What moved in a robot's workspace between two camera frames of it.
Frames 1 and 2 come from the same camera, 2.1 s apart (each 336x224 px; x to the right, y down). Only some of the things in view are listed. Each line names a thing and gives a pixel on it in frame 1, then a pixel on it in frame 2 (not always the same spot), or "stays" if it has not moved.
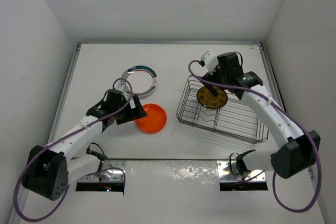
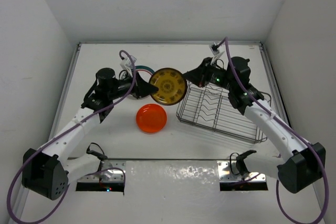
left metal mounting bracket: [109, 171] stays
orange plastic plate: [155, 120] stays
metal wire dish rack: [234, 119] stays
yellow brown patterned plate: [206, 99] → [171, 85]
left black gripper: [137, 112] → [142, 88]
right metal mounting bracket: [228, 171] stays
